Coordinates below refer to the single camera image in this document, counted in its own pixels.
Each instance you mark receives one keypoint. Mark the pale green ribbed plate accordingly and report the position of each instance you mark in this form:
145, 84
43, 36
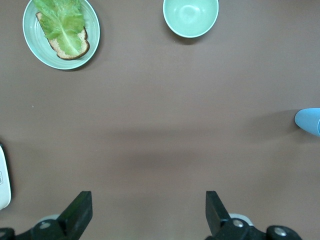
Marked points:
32, 42

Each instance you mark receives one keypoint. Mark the light blue cup with paper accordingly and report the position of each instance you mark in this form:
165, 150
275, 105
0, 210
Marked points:
307, 121

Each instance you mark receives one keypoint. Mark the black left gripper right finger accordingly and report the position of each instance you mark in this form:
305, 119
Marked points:
217, 217

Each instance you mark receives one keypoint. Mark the white rounded flat box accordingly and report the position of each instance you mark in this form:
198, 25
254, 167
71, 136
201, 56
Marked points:
4, 180

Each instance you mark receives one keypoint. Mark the pale green bowl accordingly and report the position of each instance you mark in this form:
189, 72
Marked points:
190, 17

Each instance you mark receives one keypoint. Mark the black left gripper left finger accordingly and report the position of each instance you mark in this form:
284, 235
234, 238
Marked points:
77, 215

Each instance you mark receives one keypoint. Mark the toasted bread slice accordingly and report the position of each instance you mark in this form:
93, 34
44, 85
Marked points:
61, 51

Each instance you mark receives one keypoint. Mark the green lettuce leaf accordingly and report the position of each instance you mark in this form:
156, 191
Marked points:
62, 25

